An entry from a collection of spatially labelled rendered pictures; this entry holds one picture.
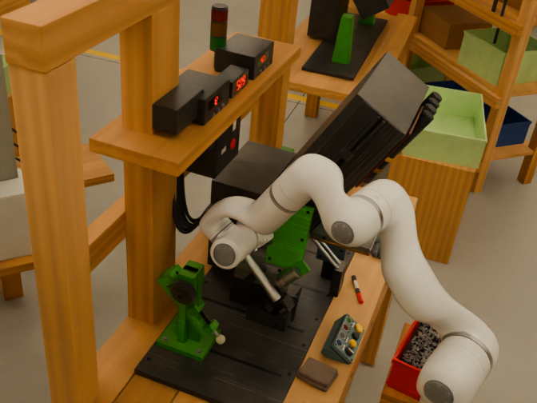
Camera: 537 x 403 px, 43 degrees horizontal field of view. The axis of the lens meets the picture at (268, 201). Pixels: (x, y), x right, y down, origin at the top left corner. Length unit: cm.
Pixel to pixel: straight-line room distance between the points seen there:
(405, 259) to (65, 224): 73
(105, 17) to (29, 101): 23
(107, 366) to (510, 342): 226
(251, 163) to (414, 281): 93
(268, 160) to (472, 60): 268
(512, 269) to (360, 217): 286
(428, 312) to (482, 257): 272
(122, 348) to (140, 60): 86
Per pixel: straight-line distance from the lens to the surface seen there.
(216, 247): 176
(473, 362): 153
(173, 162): 165
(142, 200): 188
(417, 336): 225
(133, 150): 170
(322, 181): 149
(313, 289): 230
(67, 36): 137
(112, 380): 202
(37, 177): 148
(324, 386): 198
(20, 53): 135
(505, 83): 448
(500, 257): 428
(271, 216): 162
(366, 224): 142
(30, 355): 335
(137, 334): 214
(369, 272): 241
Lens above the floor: 239
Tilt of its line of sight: 34 degrees down
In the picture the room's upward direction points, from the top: 6 degrees clockwise
